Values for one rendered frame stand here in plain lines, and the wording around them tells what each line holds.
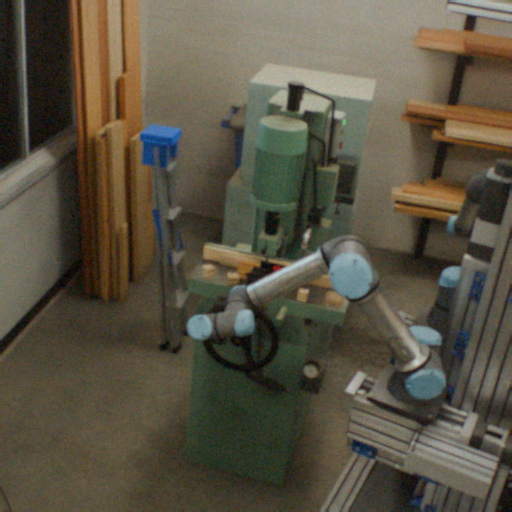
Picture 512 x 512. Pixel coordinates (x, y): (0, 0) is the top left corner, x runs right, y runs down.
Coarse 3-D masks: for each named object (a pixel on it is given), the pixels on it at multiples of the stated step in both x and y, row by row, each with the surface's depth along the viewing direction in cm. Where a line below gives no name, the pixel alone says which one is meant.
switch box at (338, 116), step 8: (336, 112) 286; (344, 112) 288; (328, 120) 281; (336, 120) 280; (328, 128) 282; (336, 128) 281; (328, 136) 284; (336, 136) 283; (336, 144) 284; (336, 152) 286
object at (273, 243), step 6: (282, 228) 283; (264, 234) 276; (282, 234) 284; (258, 240) 274; (264, 240) 274; (270, 240) 273; (276, 240) 273; (258, 246) 275; (264, 246) 275; (270, 246) 274; (276, 246) 276; (258, 252) 276; (270, 252) 275; (276, 252) 276
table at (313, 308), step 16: (192, 272) 280; (224, 272) 282; (192, 288) 277; (208, 288) 275; (224, 288) 273; (304, 288) 277; (320, 288) 279; (288, 304) 269; (304, 304) 267; (320, 304) 268; (256, 320) 264; (272, 320) 263; (320, 320) 269; (336, 320) 267
